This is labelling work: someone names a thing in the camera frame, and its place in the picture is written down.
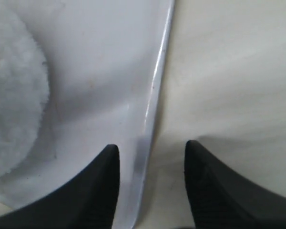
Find white plush snowman toy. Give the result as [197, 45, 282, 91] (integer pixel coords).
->
[0, 0, 50, 178]

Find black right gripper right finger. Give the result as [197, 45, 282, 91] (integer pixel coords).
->
[184, 140, 286, 229]

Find white rectangular plastic tray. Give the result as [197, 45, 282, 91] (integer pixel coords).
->
[0, 0, 175, 229]

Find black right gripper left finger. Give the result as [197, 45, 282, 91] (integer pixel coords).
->
[0, 145, 120, 229]

